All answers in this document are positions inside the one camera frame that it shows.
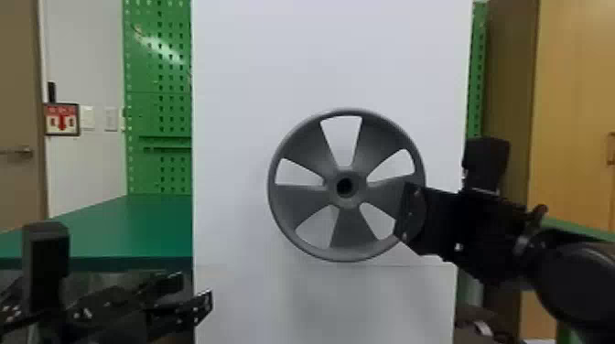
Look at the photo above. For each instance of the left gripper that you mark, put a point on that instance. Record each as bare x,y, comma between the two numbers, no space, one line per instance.
105,319

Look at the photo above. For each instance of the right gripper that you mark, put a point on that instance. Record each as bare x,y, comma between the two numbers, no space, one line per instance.
485,230

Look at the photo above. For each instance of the grey wheel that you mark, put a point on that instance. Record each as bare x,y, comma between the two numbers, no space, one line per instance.
307,144

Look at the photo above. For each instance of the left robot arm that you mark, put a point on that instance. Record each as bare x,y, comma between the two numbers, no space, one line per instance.
10,307

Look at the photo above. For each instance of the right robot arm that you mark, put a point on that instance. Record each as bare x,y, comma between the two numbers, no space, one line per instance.
576,278

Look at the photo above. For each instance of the white panel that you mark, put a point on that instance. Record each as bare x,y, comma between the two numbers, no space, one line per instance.
269,57

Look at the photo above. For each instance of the tan wooden cupboard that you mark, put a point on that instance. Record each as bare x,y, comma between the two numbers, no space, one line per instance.
571,96

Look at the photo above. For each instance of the brown door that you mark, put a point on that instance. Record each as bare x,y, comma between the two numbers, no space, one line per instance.
19,72

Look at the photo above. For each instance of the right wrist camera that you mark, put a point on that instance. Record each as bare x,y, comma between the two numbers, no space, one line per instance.
485,161

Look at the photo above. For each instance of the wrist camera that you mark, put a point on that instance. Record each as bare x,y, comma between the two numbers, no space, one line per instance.
485,161
45,259

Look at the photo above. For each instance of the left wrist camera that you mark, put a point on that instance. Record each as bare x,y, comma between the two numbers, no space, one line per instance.
45,259

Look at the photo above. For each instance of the white wall switch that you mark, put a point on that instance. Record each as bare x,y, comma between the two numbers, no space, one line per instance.
111,119
87,117

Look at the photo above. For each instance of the red wall sign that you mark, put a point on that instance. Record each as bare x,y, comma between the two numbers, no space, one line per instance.
61,119

